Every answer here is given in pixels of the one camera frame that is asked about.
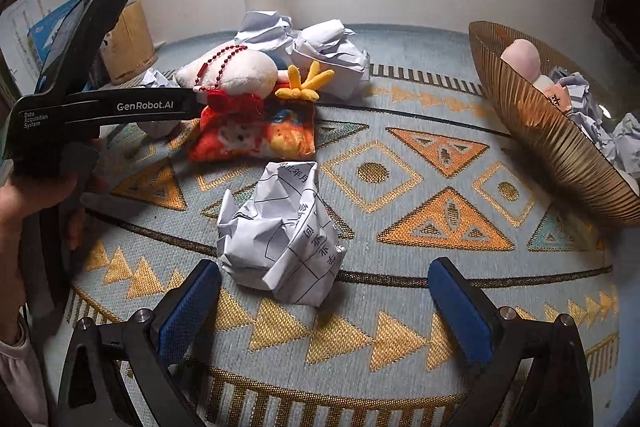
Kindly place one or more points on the pink plush toy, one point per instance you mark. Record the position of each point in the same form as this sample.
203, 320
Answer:
520, 59

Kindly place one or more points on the printed paper ball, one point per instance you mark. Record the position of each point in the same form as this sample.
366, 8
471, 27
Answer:
285, 237

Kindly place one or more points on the red orange printed plush pouch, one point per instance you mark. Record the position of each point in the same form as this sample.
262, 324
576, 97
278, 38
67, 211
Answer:
250, 132

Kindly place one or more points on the wooden pen holder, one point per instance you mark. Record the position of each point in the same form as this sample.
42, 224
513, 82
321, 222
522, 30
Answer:
132, 42

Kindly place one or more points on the dark wooden furniture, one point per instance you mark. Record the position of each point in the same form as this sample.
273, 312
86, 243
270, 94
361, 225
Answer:
620, 7

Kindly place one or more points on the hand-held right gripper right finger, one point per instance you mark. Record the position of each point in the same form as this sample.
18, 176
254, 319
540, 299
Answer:
460, 314

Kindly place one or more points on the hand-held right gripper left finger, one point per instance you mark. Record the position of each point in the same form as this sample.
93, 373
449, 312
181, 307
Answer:
187, 307

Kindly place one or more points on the blue patterned round rug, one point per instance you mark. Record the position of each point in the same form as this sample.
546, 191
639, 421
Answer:
370, 207

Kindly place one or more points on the person's left forearm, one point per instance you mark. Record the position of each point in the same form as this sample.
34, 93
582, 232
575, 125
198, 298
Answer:
10, 287

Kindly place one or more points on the white plush toy yellow antlers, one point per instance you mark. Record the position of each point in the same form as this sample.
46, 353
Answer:
245, 72

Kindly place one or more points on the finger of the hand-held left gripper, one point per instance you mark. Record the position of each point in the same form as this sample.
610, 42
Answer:
135, 204

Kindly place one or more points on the person's left hand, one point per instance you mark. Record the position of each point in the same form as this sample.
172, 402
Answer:
35, 202

